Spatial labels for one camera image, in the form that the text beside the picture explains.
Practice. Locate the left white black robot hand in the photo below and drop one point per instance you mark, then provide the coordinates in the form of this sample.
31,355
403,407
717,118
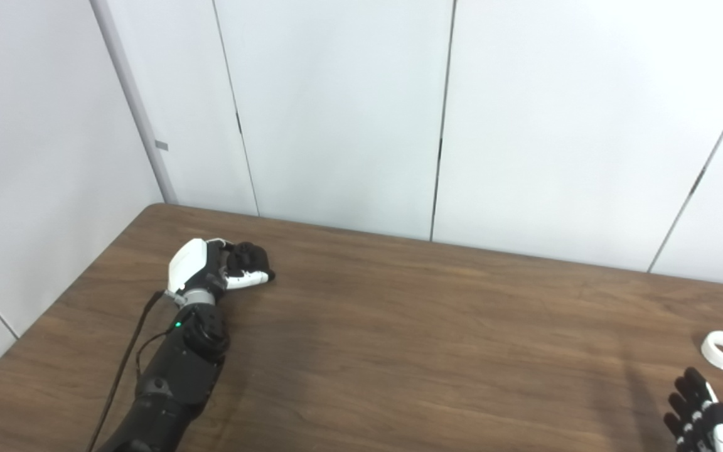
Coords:
189,263

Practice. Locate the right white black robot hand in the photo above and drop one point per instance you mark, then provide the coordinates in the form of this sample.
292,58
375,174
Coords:
710,420

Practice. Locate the round black plastic part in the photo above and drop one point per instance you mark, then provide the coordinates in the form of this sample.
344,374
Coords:
251,257

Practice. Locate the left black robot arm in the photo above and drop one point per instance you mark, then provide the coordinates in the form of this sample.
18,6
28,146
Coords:
173,376

